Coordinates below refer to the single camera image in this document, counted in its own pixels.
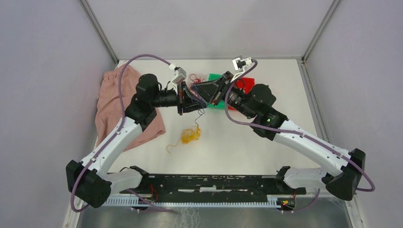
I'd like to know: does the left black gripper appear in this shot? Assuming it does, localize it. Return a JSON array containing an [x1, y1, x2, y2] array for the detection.
[[150, 81, 207, 115]]

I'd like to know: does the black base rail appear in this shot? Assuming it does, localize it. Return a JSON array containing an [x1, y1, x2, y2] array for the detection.
[[133, 174, 307, 203]]

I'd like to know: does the red thin cable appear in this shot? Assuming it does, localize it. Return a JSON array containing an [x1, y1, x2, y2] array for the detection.
[[189, 73, 205, 87]]

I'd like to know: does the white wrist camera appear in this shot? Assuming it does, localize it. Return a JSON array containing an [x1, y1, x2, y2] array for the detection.
[[169, 64, 187, 91], [231, 56, 253, 82]]

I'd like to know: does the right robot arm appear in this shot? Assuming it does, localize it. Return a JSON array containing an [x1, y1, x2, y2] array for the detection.
[[191, 72, 366, 201]]

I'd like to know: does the pink cloth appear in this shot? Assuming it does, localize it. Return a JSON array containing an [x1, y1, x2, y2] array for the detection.
[[95, 66, 166, 151]]

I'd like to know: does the white slotted cable duct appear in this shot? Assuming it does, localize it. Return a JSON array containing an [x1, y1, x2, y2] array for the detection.
[[102, 194, 281, 209]]

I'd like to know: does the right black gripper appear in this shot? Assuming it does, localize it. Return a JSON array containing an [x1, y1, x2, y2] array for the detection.
[[190, 71, 256, 119]]

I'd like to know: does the clear plastic bin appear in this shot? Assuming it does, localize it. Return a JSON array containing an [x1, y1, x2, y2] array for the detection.
[[185, 73, 209, 95]]

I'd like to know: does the green plastic bin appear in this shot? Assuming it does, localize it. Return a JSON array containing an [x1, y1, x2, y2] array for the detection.
[[208, 73, 225, 109]]

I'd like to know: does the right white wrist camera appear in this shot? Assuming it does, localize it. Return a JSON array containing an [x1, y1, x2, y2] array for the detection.
[[231, 56, 253, 82]]

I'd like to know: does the red plastic bin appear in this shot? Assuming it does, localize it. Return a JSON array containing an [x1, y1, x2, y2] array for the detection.
[[227, 77, 255, 110]]

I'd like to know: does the yellow thin cable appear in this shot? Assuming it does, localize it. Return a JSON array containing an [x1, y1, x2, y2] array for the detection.
[[166, 124, 203, 154]]

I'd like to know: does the purple thin cable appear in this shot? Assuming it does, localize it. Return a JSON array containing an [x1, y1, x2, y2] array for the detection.
[[189, 91, 209, 128]]

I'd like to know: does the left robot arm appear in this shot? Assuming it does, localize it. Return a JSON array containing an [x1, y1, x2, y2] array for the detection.
[[66, 74, 209, 212]]

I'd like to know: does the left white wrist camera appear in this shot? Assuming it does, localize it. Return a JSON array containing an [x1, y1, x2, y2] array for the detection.
[[169, 64, 187, 91]]

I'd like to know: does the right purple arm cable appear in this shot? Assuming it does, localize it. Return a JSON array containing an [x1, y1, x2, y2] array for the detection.
[[224, 59, 376, 214]]

